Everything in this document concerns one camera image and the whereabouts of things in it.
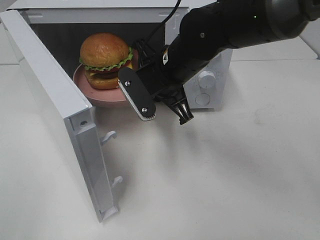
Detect white microwave knob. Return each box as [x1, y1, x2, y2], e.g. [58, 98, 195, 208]
[197, 70, 216, 89]

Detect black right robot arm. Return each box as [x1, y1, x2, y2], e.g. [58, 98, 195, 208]
[137, 0, 320, 124]

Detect white microwave door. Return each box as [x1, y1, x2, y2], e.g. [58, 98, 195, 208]
[0, 10, 123, 222]

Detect toy burger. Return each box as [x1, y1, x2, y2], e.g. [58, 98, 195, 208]
[79, 32, 134, 90]

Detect pink round plate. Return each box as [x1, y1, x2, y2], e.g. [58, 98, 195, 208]
[73, 53, 135, 107]

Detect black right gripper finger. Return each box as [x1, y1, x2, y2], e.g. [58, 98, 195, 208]
[162, 87, 194, 125]

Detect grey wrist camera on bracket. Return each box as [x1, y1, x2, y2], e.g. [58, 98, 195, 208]
[118, 67, 156, 121]

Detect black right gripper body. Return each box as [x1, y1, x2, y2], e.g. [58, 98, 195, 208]
[134, 44, 187, 100]

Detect round door release button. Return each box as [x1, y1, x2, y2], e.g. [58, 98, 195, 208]
[195, 93, 211, 106]

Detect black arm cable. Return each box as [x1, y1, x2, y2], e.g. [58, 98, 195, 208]
[131, 0, 182, 68]

